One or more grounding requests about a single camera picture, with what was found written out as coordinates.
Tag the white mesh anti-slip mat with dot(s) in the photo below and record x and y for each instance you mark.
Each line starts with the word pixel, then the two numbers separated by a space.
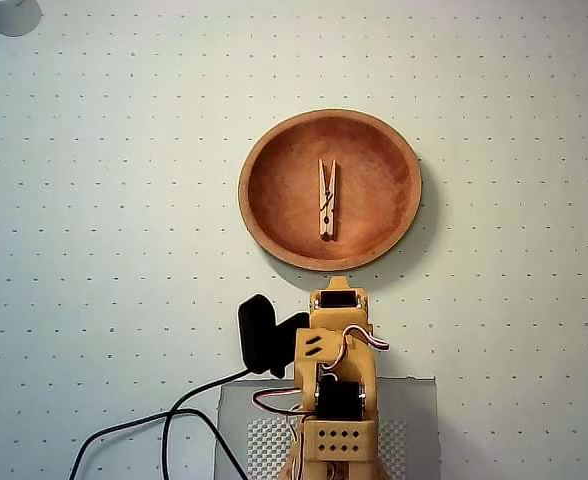
pixel 266 445

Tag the round wooden bowl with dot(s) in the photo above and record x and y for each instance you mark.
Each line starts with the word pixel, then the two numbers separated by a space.
pixel 374 200

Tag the tan perforated robot base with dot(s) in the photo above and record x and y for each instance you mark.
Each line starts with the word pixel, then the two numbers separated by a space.
pixel 336 470

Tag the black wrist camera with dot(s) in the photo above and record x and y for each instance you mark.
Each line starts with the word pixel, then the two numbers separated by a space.
pixel 258 337

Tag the wooden clothespin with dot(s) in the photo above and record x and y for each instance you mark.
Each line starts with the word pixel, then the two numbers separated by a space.
pixel 328 200

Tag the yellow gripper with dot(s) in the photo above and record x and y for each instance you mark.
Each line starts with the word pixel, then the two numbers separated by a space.
pixel 338 300

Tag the grey base plate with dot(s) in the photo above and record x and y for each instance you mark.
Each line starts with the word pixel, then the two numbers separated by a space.
pixel 414 400

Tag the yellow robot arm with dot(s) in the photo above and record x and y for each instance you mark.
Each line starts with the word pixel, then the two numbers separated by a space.
pixel 359 372

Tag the white round object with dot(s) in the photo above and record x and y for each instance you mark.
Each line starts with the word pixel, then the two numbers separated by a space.
pixel 9 17

